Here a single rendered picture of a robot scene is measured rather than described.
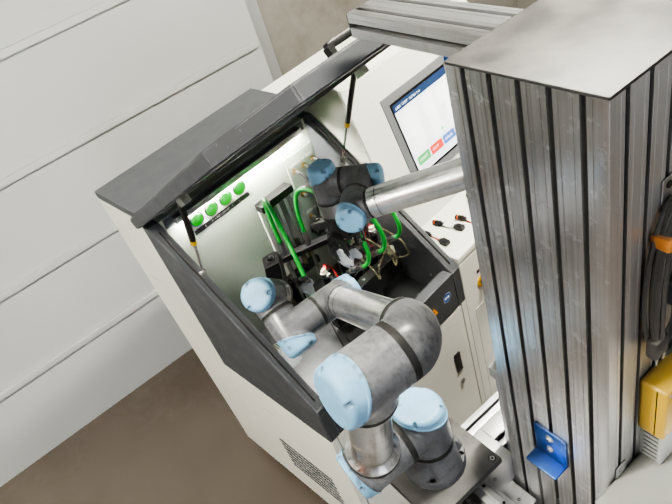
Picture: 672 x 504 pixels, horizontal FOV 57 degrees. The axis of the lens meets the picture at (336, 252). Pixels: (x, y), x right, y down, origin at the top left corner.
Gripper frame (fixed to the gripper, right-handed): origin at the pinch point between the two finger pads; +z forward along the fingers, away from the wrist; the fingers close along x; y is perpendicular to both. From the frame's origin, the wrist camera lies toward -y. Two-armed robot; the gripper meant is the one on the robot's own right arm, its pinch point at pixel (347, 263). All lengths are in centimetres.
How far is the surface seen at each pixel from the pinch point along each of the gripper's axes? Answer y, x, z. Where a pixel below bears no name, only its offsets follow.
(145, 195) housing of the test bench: -55, -26, -27
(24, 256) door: -166, -54, 21
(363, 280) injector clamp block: -14.2, 13.4, 25.2
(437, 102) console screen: -21, 74, -9
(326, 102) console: -35, 37, -27
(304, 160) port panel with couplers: -45, 28, -8
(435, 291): 8.5, 23.5, 28.6
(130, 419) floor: -149, -63, 123
